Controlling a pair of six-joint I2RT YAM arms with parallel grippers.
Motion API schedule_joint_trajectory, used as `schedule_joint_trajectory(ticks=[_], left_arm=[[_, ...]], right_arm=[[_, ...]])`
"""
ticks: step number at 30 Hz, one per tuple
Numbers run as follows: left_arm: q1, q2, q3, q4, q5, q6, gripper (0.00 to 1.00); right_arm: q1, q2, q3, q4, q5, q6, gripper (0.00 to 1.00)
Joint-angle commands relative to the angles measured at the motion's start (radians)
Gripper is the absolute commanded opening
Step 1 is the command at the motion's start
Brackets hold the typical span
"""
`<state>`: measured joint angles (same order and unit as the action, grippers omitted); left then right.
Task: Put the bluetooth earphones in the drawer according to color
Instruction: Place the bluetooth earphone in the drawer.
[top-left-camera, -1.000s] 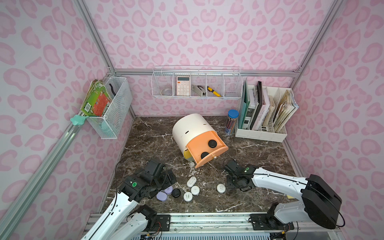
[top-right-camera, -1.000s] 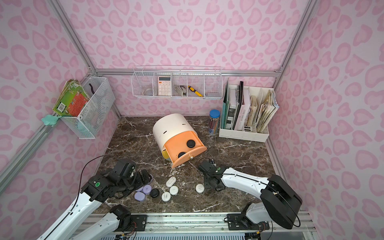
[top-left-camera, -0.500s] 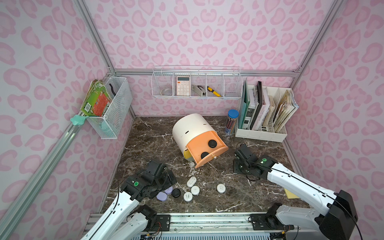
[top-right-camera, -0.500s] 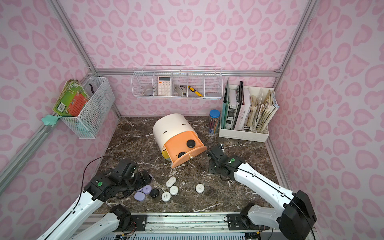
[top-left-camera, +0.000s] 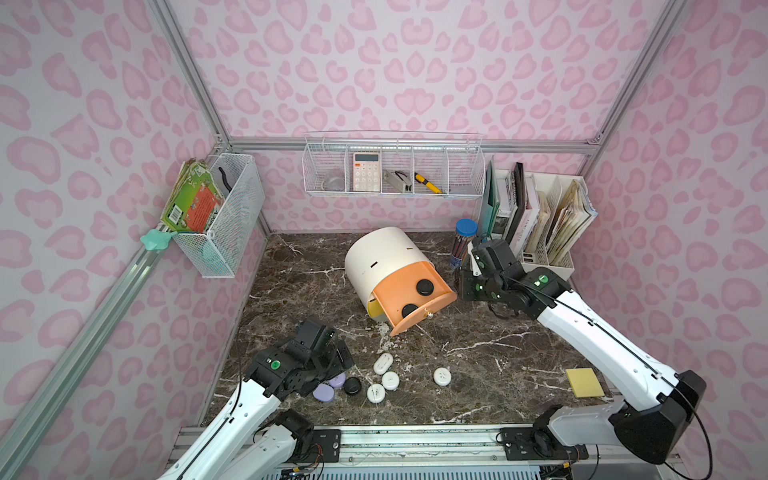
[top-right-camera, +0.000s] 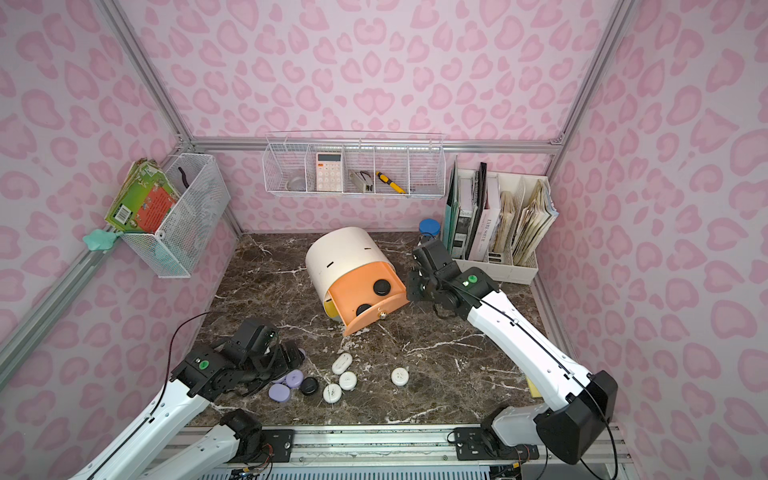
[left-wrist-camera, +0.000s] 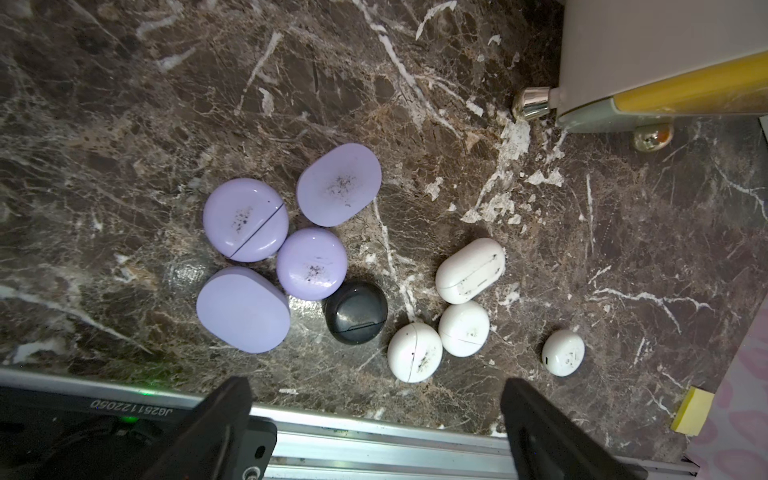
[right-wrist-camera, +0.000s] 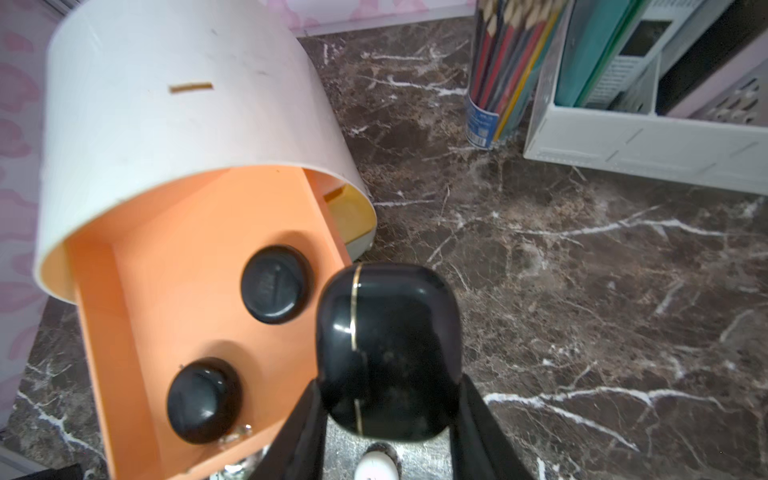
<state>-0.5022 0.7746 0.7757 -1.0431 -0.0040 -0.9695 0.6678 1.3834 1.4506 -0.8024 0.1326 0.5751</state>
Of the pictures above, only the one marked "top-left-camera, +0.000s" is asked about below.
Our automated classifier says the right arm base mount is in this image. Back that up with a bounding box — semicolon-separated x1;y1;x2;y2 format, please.
495;426;590;463

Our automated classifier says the white file organizer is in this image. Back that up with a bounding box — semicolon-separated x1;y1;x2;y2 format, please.
491;170;584;280

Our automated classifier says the beige paper stack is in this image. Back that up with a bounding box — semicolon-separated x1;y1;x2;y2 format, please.
545;177;598;265

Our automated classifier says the orange top drawer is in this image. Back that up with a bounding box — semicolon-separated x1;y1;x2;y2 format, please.
373;262;458;337

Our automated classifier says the white mesh side basket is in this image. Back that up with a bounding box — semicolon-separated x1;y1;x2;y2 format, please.
174;153;265;279

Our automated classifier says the tape roll in shelf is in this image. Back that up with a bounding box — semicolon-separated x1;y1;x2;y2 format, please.
322;175;346;192

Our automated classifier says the white earphone case right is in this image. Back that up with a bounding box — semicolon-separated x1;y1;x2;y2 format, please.
433;367;452;387

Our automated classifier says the green red booklet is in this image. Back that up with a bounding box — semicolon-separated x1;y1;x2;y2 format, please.
160;159;224;234

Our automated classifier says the white round drawer cabinet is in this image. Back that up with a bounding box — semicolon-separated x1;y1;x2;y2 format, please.
344;227;433;311

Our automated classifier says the purple earphone case middle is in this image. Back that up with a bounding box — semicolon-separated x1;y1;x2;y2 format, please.
328;373;346;390

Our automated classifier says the pink calculator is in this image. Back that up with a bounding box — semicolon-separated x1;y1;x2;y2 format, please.
352;151;381;193

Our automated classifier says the white earphone case middle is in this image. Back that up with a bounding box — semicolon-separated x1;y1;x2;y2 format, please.
381;371;400;391

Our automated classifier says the white earphone case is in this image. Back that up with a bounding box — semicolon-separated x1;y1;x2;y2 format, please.
366;383;386;404
433;367;452;387
381;371;400;391

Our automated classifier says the aluminium front rail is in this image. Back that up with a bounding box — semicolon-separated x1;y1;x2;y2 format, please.
161;424;685;480

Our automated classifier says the blue lid pencil jar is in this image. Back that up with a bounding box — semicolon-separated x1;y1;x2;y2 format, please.
450;218;478;269

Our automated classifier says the white earphone case lower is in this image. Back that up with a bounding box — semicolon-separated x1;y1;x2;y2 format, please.
366;383;386;404

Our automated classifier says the white wire wall shelf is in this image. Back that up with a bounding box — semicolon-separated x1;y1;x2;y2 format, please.
301;137;487;199

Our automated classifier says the pink white book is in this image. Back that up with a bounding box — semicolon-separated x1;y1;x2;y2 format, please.
510;173;540;258

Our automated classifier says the mint green wall hook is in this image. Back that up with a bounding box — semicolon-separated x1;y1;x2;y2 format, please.
140;229;176;251

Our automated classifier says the green folder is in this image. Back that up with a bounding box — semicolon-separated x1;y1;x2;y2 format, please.
477;160;500;239

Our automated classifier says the black earphone case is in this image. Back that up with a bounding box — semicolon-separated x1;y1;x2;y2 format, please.
416;279;435;297
401;304;418;318
343;377;362;396

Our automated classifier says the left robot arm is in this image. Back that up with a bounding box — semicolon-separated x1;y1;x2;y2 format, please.
160;320;354;479

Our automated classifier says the yellow utility knife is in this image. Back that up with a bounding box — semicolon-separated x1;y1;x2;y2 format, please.
414;173;443;194

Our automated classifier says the yellow drawer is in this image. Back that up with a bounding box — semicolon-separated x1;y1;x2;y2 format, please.
367;298;385;320

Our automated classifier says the grey stapler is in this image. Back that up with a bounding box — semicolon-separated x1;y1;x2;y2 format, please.
383;170;413;194

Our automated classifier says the yellow sticky note pad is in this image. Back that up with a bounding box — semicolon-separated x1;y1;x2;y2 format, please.
566;368;605;398

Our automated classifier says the black book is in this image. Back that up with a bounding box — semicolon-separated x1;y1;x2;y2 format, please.
503;162;527;254

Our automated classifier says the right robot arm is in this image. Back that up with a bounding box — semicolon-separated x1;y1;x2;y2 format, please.
458;240;707;465

